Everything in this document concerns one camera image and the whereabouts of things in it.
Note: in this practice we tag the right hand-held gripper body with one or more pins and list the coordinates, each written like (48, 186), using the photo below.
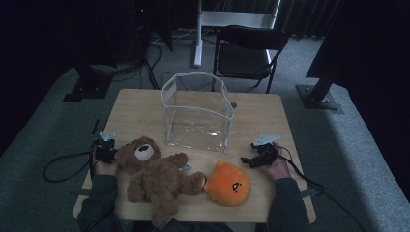
(267, 153)

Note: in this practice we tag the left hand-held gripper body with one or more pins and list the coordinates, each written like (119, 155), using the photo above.
(104, 151)

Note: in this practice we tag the orange plush toy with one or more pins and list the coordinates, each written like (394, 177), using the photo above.
(225, 187)

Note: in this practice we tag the brown teddy bear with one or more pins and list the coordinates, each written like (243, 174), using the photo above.
(154, 177)

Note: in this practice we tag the person's left hand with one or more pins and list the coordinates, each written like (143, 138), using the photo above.
(104, 169)

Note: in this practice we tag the person's right hand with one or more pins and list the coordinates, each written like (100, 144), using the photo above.
(278, 167)

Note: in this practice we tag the black tape strip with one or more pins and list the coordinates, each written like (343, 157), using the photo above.
(95, 126)

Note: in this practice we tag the grey tape strip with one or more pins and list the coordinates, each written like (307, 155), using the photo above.
(309, 192)
(80, 192)

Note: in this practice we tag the round table grommet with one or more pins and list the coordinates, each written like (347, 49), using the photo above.
(234, 104)

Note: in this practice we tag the black folding chair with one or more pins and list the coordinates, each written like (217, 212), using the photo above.
(245, 59)

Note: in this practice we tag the black stand with base plate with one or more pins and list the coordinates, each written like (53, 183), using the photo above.
(87, 87)
(317, 96)

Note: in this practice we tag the white metal desk frame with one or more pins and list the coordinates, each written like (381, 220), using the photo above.
(225, 18)

